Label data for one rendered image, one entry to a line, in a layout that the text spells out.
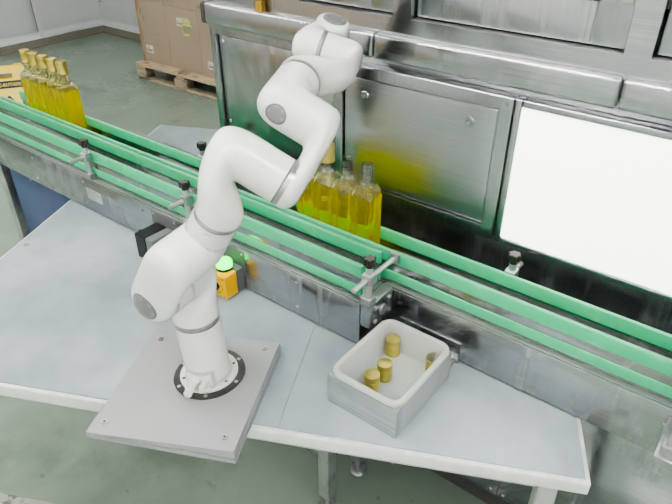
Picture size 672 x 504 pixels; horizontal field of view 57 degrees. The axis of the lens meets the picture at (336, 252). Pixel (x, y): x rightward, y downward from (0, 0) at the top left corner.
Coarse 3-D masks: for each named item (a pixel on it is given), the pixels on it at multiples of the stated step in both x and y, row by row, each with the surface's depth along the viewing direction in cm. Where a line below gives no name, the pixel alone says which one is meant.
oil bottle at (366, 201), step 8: (360, 184) 143; (376, 184) 143; (352, 192) 144; (360, 192) 142; (368, 192) 141; (376, 192) 143; (352, 200) 144; (360, 200) 143; (368, 200) 141; (376, 200) 143; (352, 208) 145; (360, 208) 144; (368, 208) 142; (376, 208) 145; (352, 216) 147; (360, 216) 145; (368, 216) 144; (376, 216) 146; (352, 224) 148; (360, 224) 146; (368, 224) 145; (376, 224) 147; (352, 232) 149; (360, 232) 147; (368, 232) 146; (376, 232) 149; (376, 240) 150
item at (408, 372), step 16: (384, 320) 141; (368, 336) 136; (384, 336) 141; (400, 336) 140; (416, 336) 137; (352, 352) 132; (368, 352) 137; (384, 352) 142; (400, 352) 142; (416, 352) 139; (448, 352) 132; (336, 368) 127; (352, 368) 133; (368, 368) 138; (400, 368) 138; (416, 368) 138; (432, 368) 127; (352, 384) 124; (384, 384) 133; (400, 384) 133; (416, 384) 124; (384, 400) 120; (400, 400) 120
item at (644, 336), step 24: (24, 96) 236; (96, 120) 211; (144, 144) 199; (192, 168) 189; (384, 240) 153; (408, 240) 147; (432, 264) 146; (456, 264) 141; (480, 264) 138; (504, 288) 136; (528, 288) 132; (552, 312) 131; (576, 312) 127; (600, 312) 124; (624, 336) 123; (648, 336) 120
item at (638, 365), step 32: (0, 96) 232; (160, 160) 184; (320, 224) 153; (384, 256) 144; (416, 288) 142; (448, 288) 137; (480, 288) 131; (512, 320) 130; (544, 320) 124; (576, 352) 123; (608, 352) 119; (640, 352) 114; (640, 384) 117
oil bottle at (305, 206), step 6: (318, 168) 151; (312, 180) 150; (312, 186) 151; (306, 192) 153; (312, 192) 152; (300, 198) 156; (306, 198) 154; (312, 198) 153; (300, 204) 156; (306, 204) 155; (312, 204) 154; (300, 210) 158; (306, 210) 156; (312, 210) 155; (312, 216) 156
